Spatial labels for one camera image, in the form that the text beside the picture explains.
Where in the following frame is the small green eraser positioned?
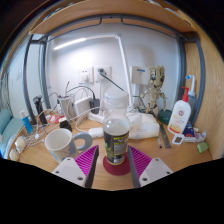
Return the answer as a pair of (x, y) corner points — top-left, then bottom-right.
(196, 142), (210, 154)

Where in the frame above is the stainless steel tumbler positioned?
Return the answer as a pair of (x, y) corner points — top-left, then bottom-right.
(58, 94), (76, 123)

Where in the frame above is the white wall box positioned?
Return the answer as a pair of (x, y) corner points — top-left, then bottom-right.
(129, 65), (149, 85)

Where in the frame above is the white wall outlet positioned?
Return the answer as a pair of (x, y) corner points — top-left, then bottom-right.
(78, 67), (95, 84)
(94, 65), (113, 83)

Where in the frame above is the white power strip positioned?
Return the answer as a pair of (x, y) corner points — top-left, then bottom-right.
(87, 111), (108, 124)

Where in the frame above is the small white square gadget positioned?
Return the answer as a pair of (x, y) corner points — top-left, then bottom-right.
(171, 133), (185, 145)

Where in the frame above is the teal pillow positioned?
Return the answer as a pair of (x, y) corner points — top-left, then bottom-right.
(0, 108), (13, 134)

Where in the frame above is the blue bottle with white cap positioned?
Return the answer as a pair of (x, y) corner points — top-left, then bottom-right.
(19, 109), (34, 135)

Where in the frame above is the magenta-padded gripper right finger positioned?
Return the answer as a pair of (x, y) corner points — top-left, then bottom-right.
(127, 145), (174, 188)

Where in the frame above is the white electric toothbrush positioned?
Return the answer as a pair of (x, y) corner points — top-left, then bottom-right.
(185, 74), (198, 111)

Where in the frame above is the teal bed sheet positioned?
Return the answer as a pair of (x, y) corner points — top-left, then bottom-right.
(0, 116), (24, 158)

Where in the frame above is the black electric shaver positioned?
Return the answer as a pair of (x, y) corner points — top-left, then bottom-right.
(33, 95), (48, 126)

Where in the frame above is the white mug with blue pattern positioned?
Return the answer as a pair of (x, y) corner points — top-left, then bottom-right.
(44, 128), (94, 163)

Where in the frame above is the white rectangular power block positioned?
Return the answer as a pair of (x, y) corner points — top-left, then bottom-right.
(73, 96), (92, 118)

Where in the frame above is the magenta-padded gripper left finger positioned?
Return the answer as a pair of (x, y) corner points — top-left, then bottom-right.
(51, 144), (100, 189)

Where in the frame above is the clear bottle with dark label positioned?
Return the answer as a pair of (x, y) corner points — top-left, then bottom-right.
(102, 90), (132, 166)

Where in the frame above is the black charger adapter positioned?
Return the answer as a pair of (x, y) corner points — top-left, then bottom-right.
(89, 98), (101, 115)

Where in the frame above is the grey metal desk frame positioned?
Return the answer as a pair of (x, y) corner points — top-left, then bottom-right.
(22, 14), (206, 126)

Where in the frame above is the small black box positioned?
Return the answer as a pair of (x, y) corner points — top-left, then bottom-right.
(59, 119), (73, 132)

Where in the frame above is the flat round red coaster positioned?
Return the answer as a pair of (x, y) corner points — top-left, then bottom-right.
(102, 153), (132, 177)

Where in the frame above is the white pump lotion bottle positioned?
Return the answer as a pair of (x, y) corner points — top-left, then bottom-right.
(167, 87), (192, 136)

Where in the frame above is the grey metal ruler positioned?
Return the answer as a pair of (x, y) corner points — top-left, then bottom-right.
(158, 123), (172, 149)

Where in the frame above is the black plug with cable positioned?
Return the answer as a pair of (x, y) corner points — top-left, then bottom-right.
(97, 68), (126, 92)

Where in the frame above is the plastic-wrapped round pastry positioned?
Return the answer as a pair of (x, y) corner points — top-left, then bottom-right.
(14, 135), (28, 151)
(9, 148), (20, 162)

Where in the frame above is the brown tree figurine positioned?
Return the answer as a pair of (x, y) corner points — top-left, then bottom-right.
(139, 65), (168, 118)

